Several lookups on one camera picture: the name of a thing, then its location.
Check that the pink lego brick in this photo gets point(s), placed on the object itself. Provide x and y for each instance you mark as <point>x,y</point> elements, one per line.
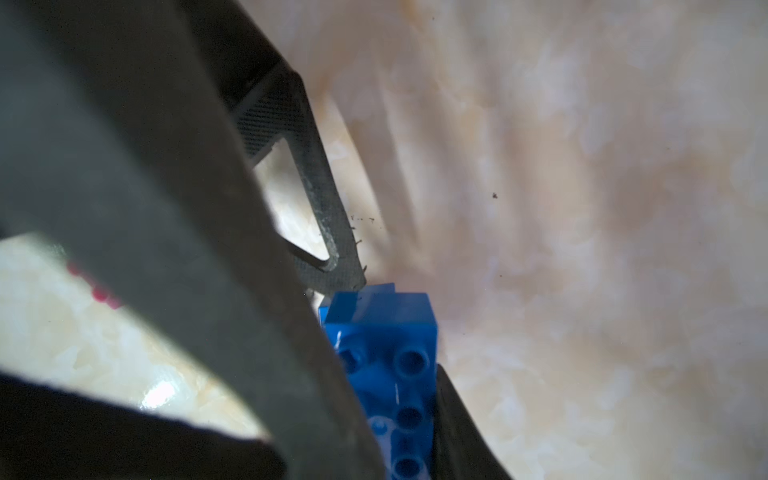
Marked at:
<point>99,293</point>

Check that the blue lego brick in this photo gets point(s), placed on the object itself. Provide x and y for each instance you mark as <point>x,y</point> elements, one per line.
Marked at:
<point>386,341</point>

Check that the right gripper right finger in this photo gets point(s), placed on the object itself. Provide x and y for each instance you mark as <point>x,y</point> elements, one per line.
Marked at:
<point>459,450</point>

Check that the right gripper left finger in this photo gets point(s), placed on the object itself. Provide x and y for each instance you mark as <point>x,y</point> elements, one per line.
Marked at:
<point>118,142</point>

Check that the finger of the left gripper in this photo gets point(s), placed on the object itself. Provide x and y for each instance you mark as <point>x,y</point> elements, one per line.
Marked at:
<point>268,104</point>

